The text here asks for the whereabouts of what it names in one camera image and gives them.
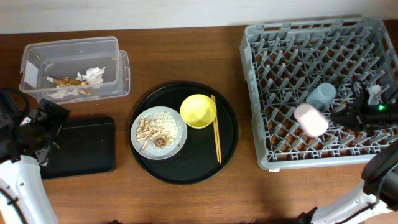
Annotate clear plastic waste bin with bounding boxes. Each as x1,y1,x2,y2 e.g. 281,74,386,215
19,36,131,104

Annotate gold foil wrapper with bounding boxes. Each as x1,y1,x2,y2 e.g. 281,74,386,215
46,76,88,87

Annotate yellow plastic bowl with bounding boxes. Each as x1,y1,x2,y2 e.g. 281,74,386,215
180,94,217,129

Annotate grey plate with food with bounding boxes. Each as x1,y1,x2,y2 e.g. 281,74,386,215
130,106,188,160

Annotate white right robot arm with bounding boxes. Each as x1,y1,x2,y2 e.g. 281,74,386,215
294,80,397,223

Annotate food scraps on plate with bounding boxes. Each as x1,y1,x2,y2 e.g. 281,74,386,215
134,111,180,152

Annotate light blue plastic cup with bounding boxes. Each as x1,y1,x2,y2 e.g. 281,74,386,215
306,83,336,111

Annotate round black serving tray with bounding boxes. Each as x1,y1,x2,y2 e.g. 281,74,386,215
129,82,239,185

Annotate pink plastic cup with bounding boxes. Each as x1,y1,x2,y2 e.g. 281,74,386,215
294,103,329,137

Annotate black rectangular bin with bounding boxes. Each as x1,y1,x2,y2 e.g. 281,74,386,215
40,116,116,179

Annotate grey plastic dishwasher rack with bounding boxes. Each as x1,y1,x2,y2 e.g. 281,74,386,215
240,18,397,171

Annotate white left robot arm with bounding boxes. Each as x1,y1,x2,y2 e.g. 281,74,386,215
1,88,70,223

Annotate white tissue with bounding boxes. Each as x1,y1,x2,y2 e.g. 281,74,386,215
76,67,106,85

